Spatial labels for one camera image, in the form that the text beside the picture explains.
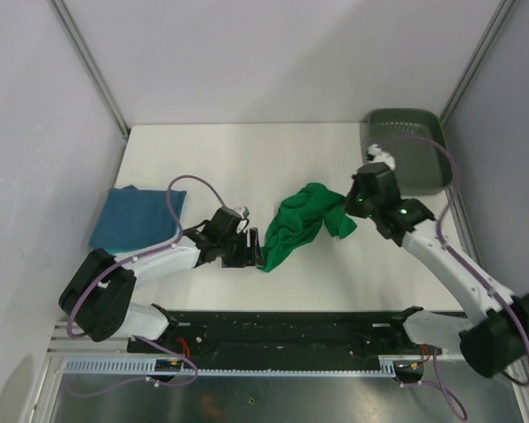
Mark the left aluminium frame post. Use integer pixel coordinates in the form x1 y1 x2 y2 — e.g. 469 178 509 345
48 0 130 139

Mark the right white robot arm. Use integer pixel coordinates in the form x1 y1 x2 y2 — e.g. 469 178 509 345
344 162 529 378

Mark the green t shirt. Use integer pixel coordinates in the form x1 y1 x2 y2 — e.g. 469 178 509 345
261 182 357 272

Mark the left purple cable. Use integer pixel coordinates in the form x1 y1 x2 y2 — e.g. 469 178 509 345
65 174 230 339

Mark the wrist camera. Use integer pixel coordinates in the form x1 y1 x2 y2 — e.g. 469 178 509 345
366 144 396 170
232 206 250 234

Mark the grey slotted cable duct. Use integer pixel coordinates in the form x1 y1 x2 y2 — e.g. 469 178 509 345
63 357 407 378

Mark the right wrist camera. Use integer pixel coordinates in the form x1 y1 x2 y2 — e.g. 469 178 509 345
366 144 396 170

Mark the folded blue t shirt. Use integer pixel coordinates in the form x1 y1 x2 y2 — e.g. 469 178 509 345
88 185 187 254

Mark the grey plastic tray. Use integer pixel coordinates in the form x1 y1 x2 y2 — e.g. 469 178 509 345
361 108 453 197

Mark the right aluminium frame post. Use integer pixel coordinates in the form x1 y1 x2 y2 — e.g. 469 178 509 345
440 0 519 128

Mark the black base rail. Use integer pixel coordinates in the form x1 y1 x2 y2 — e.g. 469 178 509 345
127 310 464 360

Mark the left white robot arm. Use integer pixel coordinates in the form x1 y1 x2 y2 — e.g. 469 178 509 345
58 207 265 353

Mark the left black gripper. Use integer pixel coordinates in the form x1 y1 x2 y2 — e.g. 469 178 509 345
219 227 265 268

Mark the aluminium frame post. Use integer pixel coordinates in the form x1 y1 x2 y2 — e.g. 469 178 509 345
440 0 519 128
48 0 130 139

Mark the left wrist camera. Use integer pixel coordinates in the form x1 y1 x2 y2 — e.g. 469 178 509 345
232 206 250 234

